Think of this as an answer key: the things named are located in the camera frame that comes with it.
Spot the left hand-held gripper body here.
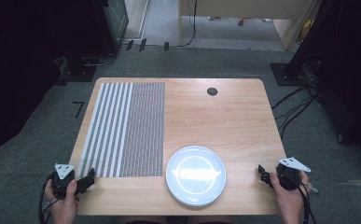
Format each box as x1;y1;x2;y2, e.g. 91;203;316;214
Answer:
50;162;76;201

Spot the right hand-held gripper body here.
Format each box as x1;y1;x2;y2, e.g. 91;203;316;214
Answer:
275;156;312;191

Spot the person's right hand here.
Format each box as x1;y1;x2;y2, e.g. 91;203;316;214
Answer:
269;170;311;218

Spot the person's left hand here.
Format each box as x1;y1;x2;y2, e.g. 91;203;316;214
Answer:
44;179;80;220

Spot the grey striped woven placemat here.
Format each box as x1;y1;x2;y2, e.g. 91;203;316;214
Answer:
76;81;166;178

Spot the white round plate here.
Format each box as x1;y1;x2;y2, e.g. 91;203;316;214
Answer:
165;145;228;208

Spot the dark curtain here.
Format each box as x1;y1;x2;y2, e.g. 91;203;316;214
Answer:
288;0;361;160
0;0;107;166

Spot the yellow object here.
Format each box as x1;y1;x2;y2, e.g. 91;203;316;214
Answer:
298;19;315;45

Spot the dark equipment cabinet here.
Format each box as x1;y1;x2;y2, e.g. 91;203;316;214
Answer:
97;0;130;58

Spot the light wooden desk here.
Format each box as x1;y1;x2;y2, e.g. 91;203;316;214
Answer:
177;0;321;51

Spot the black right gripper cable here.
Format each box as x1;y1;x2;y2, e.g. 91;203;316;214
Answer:
282;170;318;224

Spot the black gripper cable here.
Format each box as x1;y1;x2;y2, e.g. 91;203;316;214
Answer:
282;170;318;224
38;175;61;224

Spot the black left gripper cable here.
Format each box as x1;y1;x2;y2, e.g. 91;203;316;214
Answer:
38;175;61;224

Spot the bundle of black floor cables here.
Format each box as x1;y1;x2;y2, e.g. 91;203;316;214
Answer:
271;50;324;141

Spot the black stand base plate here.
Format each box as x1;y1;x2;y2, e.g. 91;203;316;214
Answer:
58;55;98;83
270;62;311;87

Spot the light grey floor cable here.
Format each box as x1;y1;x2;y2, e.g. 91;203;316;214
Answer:
80;53;117;68

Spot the black hanging cable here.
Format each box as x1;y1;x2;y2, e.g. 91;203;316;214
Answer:
178;0;199;49

